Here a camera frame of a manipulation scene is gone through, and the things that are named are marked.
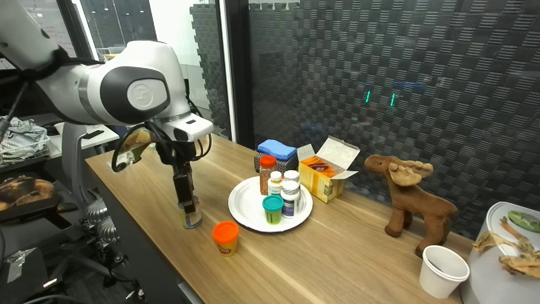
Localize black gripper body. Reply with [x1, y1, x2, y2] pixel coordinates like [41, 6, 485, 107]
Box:
[154, 137, 198, 180]

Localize small yellow tin can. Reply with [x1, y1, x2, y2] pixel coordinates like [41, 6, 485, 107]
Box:
[179, 201, 205, 232]

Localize orange lid dough tub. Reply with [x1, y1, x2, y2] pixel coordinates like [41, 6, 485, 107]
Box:
[211, 220, 242, 256]

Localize teal lid small tub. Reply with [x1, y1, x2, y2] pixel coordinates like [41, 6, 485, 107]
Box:
[262, 193, 286, 227]

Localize white bottle beige cap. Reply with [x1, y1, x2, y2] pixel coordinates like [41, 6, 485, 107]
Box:
[267, 171, 284, 198]

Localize white paper plate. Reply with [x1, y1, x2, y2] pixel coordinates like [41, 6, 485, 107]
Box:
[227, 176, 314, 235]

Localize white side desk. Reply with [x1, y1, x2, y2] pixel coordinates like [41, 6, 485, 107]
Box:
[48, 125, 122, 161]

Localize open yellow cardboard box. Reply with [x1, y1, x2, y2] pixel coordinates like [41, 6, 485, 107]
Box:
[296, 136, 362, 205]

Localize brown cushion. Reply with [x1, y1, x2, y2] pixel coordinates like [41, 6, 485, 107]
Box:
[0, 174, 63, 223]

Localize pile of grey clothes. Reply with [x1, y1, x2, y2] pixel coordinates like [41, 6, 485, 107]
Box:
[0, 115, 51, 169]

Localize brown plush moose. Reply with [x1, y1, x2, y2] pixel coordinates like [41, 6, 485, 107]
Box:
[363, 153, 461, 259]

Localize white paper cup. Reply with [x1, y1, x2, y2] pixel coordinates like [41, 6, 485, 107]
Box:
[417, 244, 471, 301]

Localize brown crinkled scraps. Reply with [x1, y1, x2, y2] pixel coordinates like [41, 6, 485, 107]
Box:
[471, 217, 540, 281]

